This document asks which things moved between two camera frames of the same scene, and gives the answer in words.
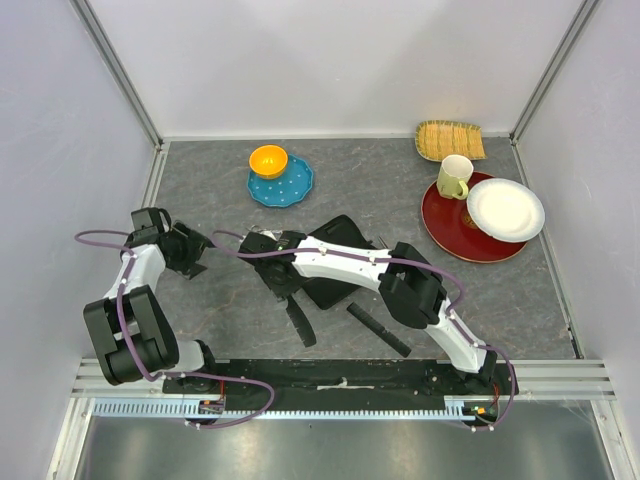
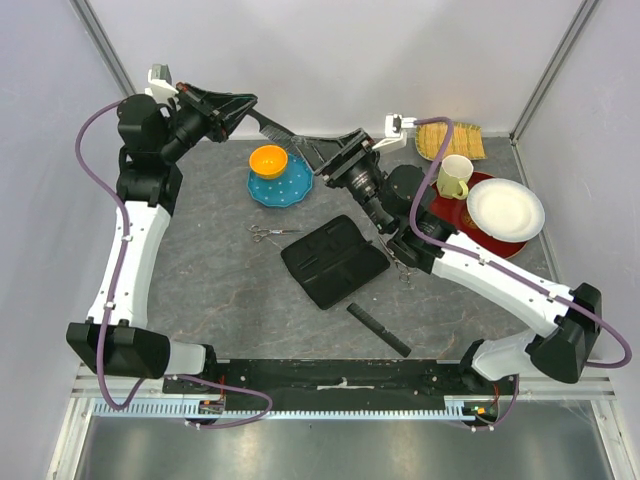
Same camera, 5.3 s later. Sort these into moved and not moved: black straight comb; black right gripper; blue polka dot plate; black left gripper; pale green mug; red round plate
Moved: black left gripper; black right gripper
Not moved: pale green mug; red round plate; blue polka dot plate; black straight comb
